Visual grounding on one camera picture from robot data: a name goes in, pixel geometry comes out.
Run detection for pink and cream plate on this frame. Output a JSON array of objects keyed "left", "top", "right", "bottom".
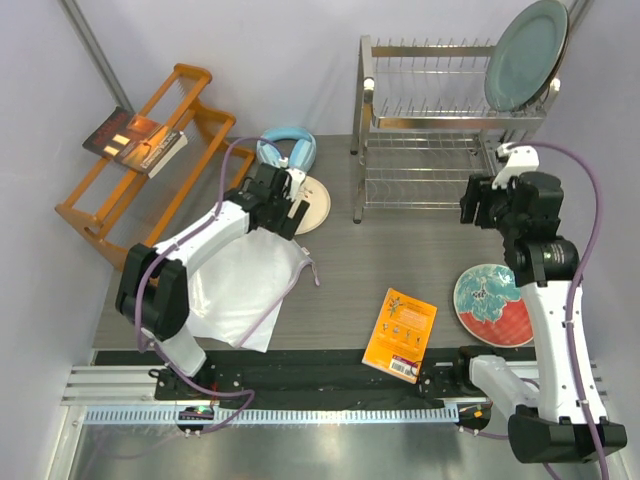
[{"left": 290, "top": 176, "right": 331, "bottom": 236}]

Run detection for red and teal plate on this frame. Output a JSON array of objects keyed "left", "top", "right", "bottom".
[{"left": 453, "top": 264, "right": 533, "bottom": 348}]

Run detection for light teal plate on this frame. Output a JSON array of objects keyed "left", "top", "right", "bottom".
[{"left": 484, "top": 0, "right": 569, "bottom": 112}]

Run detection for dark teal floral plate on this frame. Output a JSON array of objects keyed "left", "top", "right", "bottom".
[{"left": 516, "top": 1, "right": 570, "bottom": 109}]

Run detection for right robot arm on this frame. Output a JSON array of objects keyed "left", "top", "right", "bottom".
[{"left": 451, "top": 172, "right": 627, "bottom": 464}]

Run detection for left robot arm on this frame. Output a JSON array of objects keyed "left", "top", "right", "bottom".
[{"left": 115, "top": 164, "right": 314, "bottom": 399}]

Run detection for stainless steel dish rack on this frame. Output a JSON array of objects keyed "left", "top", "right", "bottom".
[{"left": 350, "top": 35, "right": 561, "bottom": 223}]

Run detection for orange wooden rack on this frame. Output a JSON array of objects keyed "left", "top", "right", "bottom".
[{"left": 55, "top": 63, "right": 236, "bottom": 270}]

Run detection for light blue headphones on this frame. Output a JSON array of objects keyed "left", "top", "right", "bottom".
[{"left": 256, "top": 127, "right": 317, "bottom": 173}]

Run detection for clear zip pouch purple trim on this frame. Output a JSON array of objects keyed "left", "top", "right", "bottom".
[{"left": 187, "top": 229, "right": 315, "bottom": 353}]

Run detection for orange paperback book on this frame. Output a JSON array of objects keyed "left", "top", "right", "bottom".
[{"left": 362, "top": 288, "right": 437, "bottom": 384}]

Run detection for dark paperback book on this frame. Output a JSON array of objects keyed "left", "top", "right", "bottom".
[{"left": 82, "top": 106, "right": 188, "bottom": 178}]

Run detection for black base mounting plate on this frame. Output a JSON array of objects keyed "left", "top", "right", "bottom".
[{"left": 147, "top": 362, "right": 512, "bottom": 402}]

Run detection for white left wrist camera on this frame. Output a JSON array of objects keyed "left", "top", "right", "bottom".
[{"left": 278, "top": 157, "right": 306, "bottom": 200}]

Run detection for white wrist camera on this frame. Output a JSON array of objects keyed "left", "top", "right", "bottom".
[
  {"left": 278, "top": 157, "right": 306, "bottom": 200},
  {"left": 491, "top": 142, "right": 539, "bottom": 190}
]

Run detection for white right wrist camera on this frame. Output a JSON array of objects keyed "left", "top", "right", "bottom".
[{"left": 491, "top": 142, "right": 539, "bottom": 190}]

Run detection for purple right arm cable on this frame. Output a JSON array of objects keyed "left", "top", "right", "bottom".
[{"left": 459, "top": 141, "right": 611, "bottom": 480}]

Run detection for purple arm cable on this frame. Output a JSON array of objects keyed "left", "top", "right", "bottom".
[
  {"left": 459, "top": 141, "right": 611, "bottom": 480},
  {"left": 134, "top": 136, "right": 271, "bottom": 434}
]

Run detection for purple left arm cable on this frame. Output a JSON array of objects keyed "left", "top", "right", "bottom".
[{"left": 134, "top": 136, "right": 271, "bottom": 434}]

